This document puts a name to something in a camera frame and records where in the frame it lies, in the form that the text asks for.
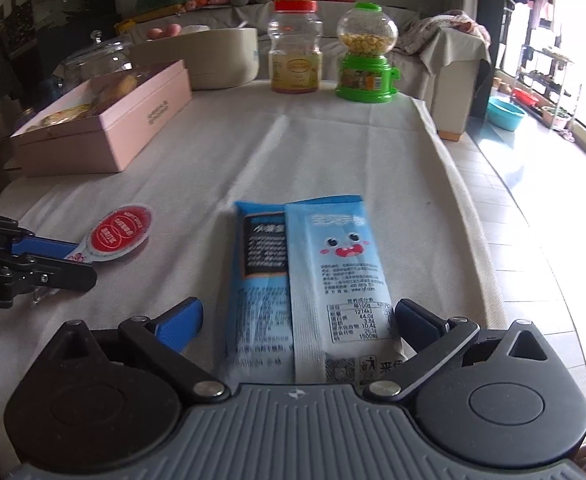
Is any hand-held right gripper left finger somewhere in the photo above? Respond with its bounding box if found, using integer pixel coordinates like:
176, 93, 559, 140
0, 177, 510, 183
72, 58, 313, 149
47, 296, 230, 404

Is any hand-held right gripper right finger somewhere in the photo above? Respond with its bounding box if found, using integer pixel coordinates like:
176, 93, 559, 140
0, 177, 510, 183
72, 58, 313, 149
364, 298, 550, 403

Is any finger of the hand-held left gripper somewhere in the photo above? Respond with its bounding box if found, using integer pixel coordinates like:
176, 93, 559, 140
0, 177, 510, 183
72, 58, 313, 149
0, 209, 81, 262
0, 253, 98, 300

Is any red lidded jelly cup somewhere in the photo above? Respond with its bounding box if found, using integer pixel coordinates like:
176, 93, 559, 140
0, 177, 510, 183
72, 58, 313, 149
65, 202, 154, 266

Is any blue snack packet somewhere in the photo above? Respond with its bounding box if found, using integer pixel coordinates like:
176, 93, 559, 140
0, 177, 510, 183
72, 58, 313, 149
225, 194, 409, 386

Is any pink box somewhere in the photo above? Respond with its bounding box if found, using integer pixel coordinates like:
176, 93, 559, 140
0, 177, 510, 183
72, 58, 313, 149
10, 59, 194, 178

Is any golden wrapped pastry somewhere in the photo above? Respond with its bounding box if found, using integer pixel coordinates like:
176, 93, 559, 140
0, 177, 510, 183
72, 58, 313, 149
25, 105, 94, 133

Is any brown pastry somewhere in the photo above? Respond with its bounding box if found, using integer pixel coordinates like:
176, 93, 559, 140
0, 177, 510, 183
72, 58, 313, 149
90, 75, 140, 111

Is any glass jar with lid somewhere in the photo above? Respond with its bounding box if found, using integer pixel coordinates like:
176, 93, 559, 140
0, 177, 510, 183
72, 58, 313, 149
55, 30, 134, 83

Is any dark cabinet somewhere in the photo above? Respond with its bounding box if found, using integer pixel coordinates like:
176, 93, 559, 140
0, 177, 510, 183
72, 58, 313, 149
0, 0, 118, 111

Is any blue basin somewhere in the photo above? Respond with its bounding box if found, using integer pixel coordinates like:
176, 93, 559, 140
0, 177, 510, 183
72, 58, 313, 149
487, 96, 526, 132

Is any grey covered sofa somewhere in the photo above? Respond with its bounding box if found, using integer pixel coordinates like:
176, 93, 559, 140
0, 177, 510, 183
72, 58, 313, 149
123, 0, 494, 141

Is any green candy dispenser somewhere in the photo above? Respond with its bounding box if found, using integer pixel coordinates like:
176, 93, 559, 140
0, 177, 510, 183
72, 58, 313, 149
334, 2, 399, 102

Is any red basin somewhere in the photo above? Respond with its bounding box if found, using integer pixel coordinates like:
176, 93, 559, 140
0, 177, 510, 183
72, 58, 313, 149
510, 86, 541, 107

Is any white round container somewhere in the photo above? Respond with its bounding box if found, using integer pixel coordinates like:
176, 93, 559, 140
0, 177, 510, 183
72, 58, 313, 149
130, 26, 260, 92

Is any metal shoe rack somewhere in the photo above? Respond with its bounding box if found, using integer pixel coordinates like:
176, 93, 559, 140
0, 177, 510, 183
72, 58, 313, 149
516, 45, 581, 131

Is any floral blanket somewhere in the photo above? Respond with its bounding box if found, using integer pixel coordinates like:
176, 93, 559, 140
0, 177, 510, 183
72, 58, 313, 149
398, 9, 491, 56

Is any red lidded plastic jar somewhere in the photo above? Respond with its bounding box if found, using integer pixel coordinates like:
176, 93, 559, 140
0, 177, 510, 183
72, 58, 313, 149
267, 0, 324, 95

